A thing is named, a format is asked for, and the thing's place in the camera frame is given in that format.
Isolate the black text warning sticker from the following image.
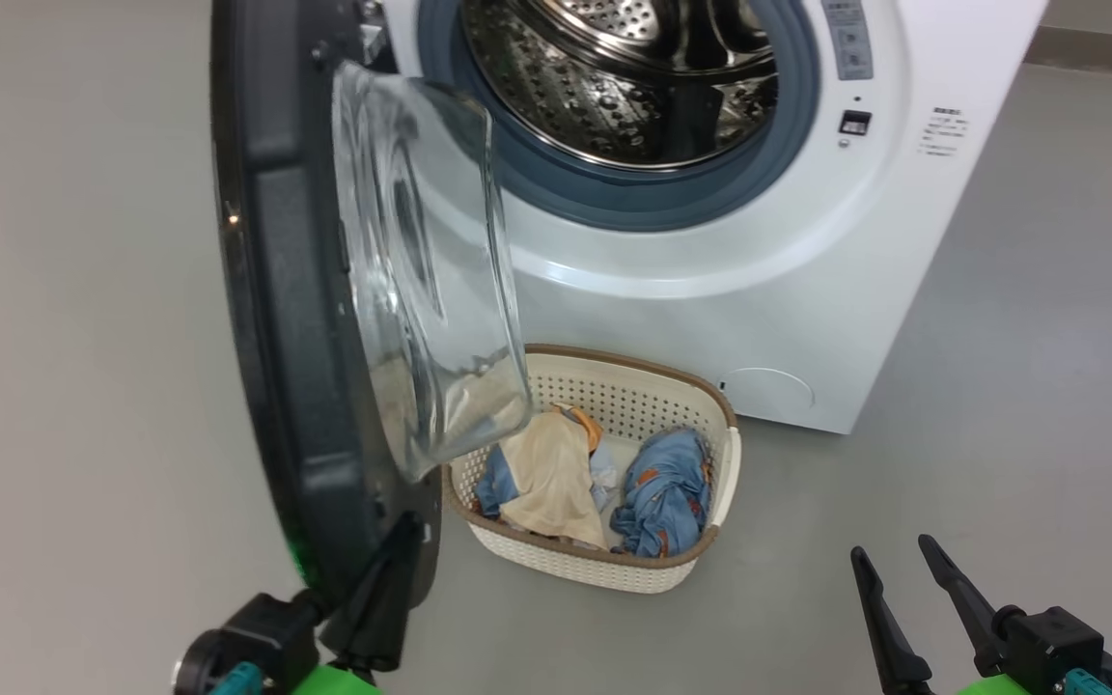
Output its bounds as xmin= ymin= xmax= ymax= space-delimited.
xmin=918 ymin=106 xmax=970 ymax=158

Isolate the black round washer door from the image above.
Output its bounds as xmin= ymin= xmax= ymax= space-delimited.
xmin=209 ymin=0 xmax=533 ymax=619

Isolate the blue garment with orange print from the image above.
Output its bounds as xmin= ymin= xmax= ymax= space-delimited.
xmin=610 ymin=427 xmax=712 ymax=559

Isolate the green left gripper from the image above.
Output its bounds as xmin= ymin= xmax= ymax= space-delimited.
xmin=291 ymin=512 xmax=423 ymax=695

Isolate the cream garment with blue cuffs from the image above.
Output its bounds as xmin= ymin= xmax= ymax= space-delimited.
xmin=474 ymin=403 xmax=620 ymax=551

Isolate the cream perforated laundry basket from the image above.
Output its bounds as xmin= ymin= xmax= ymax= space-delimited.
xmin=442 ymin=345 xmax=742 ymax=595

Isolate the round white filter cover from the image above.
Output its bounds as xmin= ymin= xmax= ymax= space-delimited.
xmin=718 ymin=367 xmax=816 ymax=416

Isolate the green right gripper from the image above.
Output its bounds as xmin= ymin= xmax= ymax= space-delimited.
xmin=850 ymin=534 xmax=1035 ymax=695

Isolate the teal left cable connector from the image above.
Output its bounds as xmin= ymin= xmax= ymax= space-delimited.
xmin=208 ymin=661 xmax=264 ymax=695

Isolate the white front-load washing machine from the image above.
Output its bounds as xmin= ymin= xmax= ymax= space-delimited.
xmin=360 ymin=0 xmax=1049 ymax=435

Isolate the grey instruction label strip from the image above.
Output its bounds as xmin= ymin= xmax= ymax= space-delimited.
xmin=821 ymin=0 xmax=876 ymax=81

